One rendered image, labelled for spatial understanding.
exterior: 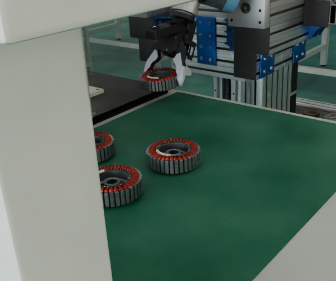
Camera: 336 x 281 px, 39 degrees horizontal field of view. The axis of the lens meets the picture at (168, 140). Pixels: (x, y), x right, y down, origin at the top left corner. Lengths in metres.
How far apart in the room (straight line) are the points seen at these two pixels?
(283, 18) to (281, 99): 0.61
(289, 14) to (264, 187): 0.88
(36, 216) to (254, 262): 0.52
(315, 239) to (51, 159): 0.60
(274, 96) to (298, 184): 1.19
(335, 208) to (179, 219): 0.27
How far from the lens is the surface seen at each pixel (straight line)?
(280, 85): 2.12
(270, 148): 1.07
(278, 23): 1.62
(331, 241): 0.79
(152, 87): 1.30
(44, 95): 0.23
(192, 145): 0.99
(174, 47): 1.34
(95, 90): 1.42
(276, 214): 0.84
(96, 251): 0.29
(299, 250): 0.76
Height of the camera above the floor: 1.20
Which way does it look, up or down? 24 degrees down
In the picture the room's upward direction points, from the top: 3 degrees counter-clockwise
